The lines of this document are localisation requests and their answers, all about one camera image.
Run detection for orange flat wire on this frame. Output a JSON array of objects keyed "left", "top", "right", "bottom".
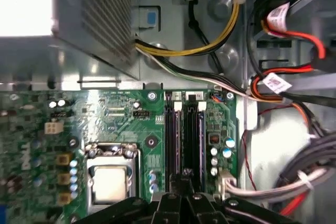
[{"left": 278, "top": 191, "right": 308, "bottom": 217}]

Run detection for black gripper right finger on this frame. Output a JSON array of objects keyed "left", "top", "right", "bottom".
[{"left": 183, "top": 168, "right": 297, "bottom": 224}]

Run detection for black white wire bundle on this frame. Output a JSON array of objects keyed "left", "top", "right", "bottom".
[{"left": 135, "top": 39, "right": 263, "bottom": 101}]

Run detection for thin black cable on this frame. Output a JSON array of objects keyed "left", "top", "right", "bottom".
[{"left": 186, "top": 0, "right": 225, "bottom": 75}]

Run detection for green motherboard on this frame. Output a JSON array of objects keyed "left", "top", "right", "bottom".
[{"left": 0, "top": 89, "right": 240, "bottom": 224}]

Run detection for silver CPU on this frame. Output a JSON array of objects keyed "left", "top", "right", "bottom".
[{"left": 92, "top": 165, "right": 127, "bottom": 206}]

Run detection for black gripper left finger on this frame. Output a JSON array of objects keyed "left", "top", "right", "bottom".
[{"left": 73, "top": 174, "right": 184, "bottom": 224}]

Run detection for orange black wire bundle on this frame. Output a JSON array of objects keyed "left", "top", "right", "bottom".
[{"left": 248, "top": 65, "right": 336, "bottom": 109}]

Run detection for grey wires with white plug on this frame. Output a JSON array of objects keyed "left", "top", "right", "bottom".
[{"left": 219, "top": 167, "right": 329, "bottom": 201}]

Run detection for black cable bundle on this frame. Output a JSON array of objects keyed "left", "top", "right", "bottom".
[{"left": 277, "top": 129, "right": 336, "bottom": 198}]

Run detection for red flat wire with label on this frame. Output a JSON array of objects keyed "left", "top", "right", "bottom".
[{"left": 261, "top": 2, "right": 328, "bottom": 61}]

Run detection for yellow wire bundle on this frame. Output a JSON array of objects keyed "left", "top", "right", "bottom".
[{"left": 134, "top": 0, "right": 241, "bottom": 57}]

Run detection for black RAM slot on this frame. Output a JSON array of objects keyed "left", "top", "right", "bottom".
[
  {"left": 164, "top": 91, "right": 175, "bottom": 193},
  {"left": 183, "top": 91, "right": 197, "bottom": 172}
]

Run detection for grey power supply unit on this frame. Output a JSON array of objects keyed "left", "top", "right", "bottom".
[{"left": 0, "top": 0, "right": 141, "bottom": 82}]

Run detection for black open PC case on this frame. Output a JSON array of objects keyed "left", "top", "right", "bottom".
[{"left": 0, "top": 0, "right": 336, "bottom": 224}]

